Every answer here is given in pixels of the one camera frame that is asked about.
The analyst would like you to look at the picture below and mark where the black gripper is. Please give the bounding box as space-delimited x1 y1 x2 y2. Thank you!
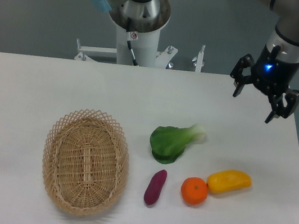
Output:
230 46 299 124

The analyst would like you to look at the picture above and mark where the purple sweet potato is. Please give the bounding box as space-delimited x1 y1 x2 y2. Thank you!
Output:
143 170 167 206

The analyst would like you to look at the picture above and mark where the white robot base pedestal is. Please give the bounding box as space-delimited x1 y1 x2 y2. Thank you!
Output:
71 0 174 71

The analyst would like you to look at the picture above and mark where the orange tangerine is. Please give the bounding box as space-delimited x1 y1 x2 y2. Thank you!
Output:
180 177 208 205

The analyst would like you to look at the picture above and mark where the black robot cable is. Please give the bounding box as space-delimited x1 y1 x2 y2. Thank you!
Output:
120 17 146 67

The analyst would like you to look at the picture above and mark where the woven wicker basket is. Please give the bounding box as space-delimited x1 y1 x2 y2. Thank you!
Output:
42 109 129 216

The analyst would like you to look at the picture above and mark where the white table clamp bracket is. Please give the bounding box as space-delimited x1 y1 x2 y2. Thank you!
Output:
192 44 205 73

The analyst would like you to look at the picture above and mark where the yellow mango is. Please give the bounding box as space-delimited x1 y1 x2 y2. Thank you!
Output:
206 170 252 194

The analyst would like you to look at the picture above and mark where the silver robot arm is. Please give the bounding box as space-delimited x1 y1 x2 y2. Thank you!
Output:
230 0 299 123

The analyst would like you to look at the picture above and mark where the green bok choy vegetable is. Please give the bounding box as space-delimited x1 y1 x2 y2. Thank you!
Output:
149 124 206 164

